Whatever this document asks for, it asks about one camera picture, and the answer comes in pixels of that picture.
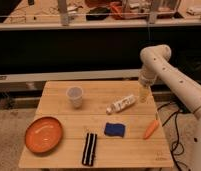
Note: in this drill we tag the tan gripper tip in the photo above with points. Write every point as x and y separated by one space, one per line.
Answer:
144 92

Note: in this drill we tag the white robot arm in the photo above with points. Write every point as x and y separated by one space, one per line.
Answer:
155 64

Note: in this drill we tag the black white striped cloth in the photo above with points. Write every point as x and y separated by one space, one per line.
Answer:
89 149

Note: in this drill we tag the wooden table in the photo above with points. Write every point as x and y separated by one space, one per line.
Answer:
129 151

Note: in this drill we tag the white plastic bottle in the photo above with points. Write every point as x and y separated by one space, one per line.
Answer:
121 104

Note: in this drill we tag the orange carrot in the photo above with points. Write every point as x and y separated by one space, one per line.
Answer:
151 128

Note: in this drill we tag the orange object on shelf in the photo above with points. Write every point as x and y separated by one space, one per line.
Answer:
116 10

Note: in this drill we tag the black object on shelf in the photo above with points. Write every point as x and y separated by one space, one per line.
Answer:
98 13

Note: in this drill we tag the orange plate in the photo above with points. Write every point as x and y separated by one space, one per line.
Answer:
43 135

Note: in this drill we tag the clear plastic cup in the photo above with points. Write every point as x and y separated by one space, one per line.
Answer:
75 96

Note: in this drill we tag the blue sponge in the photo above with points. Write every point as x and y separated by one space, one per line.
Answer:
114 129

